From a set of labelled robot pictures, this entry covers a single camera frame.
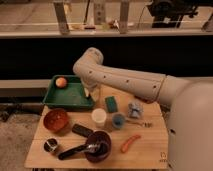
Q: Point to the black machine in background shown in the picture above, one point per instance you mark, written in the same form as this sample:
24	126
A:
169	13

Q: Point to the orange carrot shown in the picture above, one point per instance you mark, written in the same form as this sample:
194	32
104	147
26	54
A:
125	146

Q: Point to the red bowl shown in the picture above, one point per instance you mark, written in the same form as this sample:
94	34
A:
55	120

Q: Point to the small metal can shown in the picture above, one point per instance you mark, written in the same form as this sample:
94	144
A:
51	146

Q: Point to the black rectangular remote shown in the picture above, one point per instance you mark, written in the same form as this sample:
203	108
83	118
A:
81	130

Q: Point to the yellow banana piece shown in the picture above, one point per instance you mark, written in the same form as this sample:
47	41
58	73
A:
87	93

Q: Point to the silver fork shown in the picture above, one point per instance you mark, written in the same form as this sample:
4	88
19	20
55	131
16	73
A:
143	124

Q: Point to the green plastic tray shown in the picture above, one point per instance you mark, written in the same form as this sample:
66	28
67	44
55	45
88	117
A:
71	97

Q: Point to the orange apple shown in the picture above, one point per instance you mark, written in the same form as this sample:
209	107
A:
61	82

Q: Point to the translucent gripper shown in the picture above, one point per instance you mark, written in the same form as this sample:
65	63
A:
94	92

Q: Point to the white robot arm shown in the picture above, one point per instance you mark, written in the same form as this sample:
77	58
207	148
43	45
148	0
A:
190	124

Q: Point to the blue cup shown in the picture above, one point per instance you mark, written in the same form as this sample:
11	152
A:
118	121

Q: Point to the green sponge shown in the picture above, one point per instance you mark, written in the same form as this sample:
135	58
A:
111	104

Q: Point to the white cup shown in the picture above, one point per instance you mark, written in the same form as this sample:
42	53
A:
99	117

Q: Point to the black handled ladle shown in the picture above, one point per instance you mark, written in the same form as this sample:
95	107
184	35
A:
90	148

